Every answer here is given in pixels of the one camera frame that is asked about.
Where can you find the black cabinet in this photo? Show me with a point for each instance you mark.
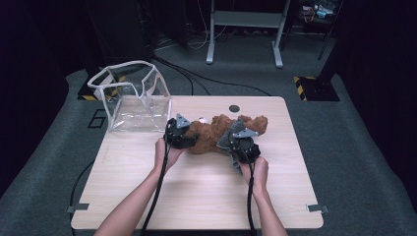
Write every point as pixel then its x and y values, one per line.
pixel 121 29

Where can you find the person's right hand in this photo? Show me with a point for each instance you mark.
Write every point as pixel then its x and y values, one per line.
pixel 259 177

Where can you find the cluttered equipment cart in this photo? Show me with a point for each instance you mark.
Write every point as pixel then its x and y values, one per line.
pixel 319 13

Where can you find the person's left hand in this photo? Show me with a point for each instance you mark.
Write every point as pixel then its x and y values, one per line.
pixel 165 157

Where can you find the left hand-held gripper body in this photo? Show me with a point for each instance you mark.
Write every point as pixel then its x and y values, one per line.
pixel 175 136

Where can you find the black yellow striped base plate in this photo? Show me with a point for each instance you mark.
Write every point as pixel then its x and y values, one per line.
pixel 86 93
pixel 319 90

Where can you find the grey metal stand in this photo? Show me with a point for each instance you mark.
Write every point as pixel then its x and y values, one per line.
pixel 246 19

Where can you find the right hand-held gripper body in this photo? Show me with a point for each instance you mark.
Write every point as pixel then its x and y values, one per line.
pixel 247 150

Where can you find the clear plastic bag white trim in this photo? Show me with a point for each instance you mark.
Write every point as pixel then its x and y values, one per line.
pixel 141 114

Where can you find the brown teddy bear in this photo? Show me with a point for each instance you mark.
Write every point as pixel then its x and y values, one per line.
pixel 209 134

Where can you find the round black table grommet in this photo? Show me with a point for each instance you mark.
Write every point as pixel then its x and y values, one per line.
pixel 234 108

